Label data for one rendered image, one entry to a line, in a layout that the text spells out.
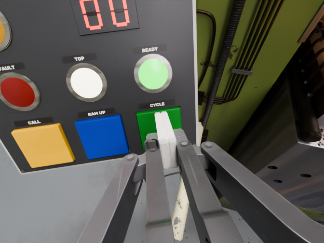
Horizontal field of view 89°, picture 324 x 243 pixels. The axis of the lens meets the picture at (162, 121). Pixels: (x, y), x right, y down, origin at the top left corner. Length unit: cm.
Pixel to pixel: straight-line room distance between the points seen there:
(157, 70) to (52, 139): 21
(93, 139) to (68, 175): 124
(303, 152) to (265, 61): 24
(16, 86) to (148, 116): 20
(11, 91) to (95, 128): 13
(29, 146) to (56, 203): 117
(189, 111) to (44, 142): 25
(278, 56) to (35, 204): 161
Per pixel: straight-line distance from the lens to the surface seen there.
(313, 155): 53
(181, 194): 63
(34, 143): 35
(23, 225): 160
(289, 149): 50
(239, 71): 53
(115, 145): 30
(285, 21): 50
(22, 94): 32
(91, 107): 29
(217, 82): 55
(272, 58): 54
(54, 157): 35
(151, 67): 26
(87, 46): 27
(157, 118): 18
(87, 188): 142
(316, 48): 64
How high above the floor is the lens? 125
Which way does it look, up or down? 56 degrees down
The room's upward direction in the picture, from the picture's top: 5 degrees counter-clockwise
